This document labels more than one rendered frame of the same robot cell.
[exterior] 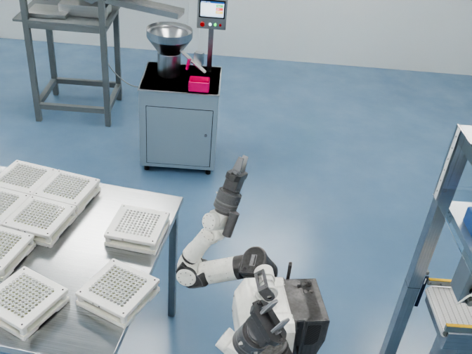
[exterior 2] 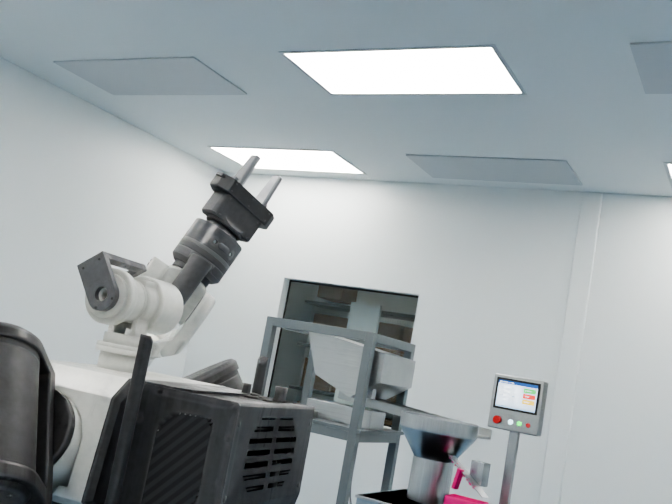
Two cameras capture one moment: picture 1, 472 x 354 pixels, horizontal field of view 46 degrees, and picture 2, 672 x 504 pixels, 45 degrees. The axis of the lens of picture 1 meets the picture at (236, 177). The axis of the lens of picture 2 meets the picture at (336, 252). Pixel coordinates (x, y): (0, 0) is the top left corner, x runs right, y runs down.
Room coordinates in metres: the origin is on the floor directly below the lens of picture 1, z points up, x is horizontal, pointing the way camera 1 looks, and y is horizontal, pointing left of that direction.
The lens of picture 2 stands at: (0.64, -0.82, 1.28)
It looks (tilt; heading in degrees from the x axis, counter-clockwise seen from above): 8 degrees up; 31
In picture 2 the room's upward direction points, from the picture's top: 10 degrees clockwise
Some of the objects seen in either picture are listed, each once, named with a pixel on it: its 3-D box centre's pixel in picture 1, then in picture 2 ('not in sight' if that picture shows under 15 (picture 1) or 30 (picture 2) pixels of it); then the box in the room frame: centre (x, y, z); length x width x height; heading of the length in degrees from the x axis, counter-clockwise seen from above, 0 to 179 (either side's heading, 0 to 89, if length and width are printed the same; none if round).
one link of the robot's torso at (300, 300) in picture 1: (276, 325); (138, 499); (1.34, -0.19, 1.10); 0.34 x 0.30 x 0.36; 10
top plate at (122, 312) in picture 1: (118, 287); not in sight; (1.60, 0.44, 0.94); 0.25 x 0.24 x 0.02; 155
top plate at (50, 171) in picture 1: (23, 177); not in sight; (2.30, 1.09, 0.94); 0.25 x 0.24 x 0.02; 167
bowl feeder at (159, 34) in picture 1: (177, 53); (446, 462); (4.16, 0.56, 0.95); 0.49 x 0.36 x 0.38; 92
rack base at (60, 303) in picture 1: (24, 305); not in sight; (1.50, 0.79, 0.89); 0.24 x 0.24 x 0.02; 64
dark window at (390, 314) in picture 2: not in sight; (342, 350); (6.58, 2.58, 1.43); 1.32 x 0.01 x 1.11; 92
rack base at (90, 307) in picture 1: (119, 296); not in sight; (1.60, 0.44, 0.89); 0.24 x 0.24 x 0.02; 65
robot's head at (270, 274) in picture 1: (265, 284); (134, 312); (1.34, -0.13, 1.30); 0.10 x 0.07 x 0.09; 10
